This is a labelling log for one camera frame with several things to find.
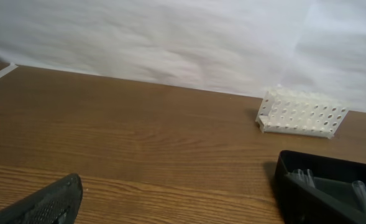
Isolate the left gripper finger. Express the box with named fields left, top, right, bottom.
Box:
left=0, top=173, right=84, bottom=224

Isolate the black tray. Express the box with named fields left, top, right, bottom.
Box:
left=274, top=150, right=366, bottom=224

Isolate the white test tube rack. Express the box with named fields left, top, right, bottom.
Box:
left=255, top=86, right=350, bottom=140

